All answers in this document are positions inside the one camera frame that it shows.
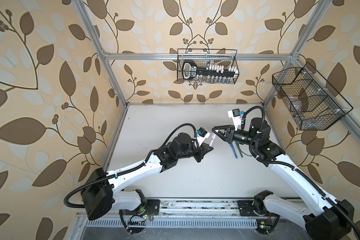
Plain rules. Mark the black wire basket back wall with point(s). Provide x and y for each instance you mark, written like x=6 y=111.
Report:
x=207 y=66

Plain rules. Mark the black wire basket wall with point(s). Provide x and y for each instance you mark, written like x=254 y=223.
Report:
x=313 y=102
x=207 y=66

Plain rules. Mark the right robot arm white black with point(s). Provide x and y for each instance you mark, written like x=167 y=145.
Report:
x=323 y=216

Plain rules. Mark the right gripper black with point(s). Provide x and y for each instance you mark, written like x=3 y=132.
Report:
x=228 y=134

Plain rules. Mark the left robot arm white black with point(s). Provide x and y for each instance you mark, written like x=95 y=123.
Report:
x=106 y=190

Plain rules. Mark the black wire basket right wall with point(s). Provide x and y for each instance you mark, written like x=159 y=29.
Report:
x=313 y=102

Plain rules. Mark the pink pen cap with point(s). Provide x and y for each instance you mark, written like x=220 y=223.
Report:
x=212 y=140

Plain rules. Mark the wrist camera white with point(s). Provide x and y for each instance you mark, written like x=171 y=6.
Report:
x=202 y=134
x=237 y=116

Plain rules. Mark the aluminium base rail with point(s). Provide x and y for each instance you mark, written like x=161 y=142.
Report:
x=196 y=213

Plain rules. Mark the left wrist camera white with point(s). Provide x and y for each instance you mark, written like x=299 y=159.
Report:
x=202 y=134

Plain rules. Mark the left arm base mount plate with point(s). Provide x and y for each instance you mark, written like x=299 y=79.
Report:
x=150 y=208

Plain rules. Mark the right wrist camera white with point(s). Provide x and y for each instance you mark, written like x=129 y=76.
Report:
x=237 y=116

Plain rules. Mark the blue pen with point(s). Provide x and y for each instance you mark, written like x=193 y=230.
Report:
x=234 y=151

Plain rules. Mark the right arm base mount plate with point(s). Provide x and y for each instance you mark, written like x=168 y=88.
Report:
x=252 y=208

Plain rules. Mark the black white tool in basket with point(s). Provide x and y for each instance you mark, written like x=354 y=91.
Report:
x=189 y=70

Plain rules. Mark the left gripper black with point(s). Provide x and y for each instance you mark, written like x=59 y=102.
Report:
x=201 y=151

